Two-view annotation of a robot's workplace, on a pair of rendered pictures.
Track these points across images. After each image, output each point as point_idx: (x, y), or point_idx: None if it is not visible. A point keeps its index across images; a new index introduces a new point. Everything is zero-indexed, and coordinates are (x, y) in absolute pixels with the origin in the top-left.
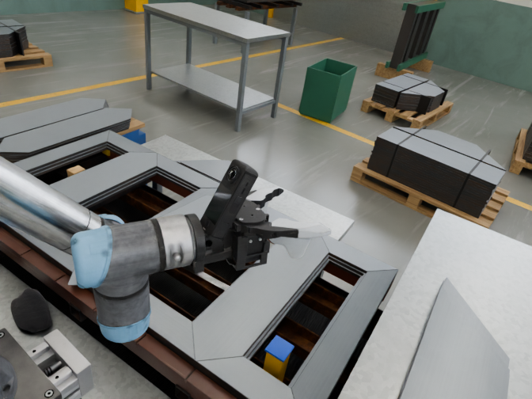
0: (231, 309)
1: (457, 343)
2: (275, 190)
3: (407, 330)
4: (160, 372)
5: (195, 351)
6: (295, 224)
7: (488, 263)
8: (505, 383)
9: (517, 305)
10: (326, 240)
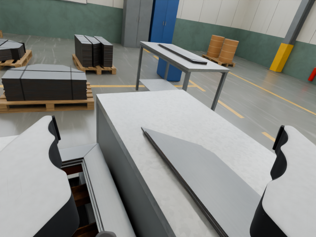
0: None
1: (188, 157)
2: (51, 127)
3: (162, 173)
4: None
5: None
6: (315, 177)
7: (145, 107)
8: (217, 158)
9: (173, 119)
10: None
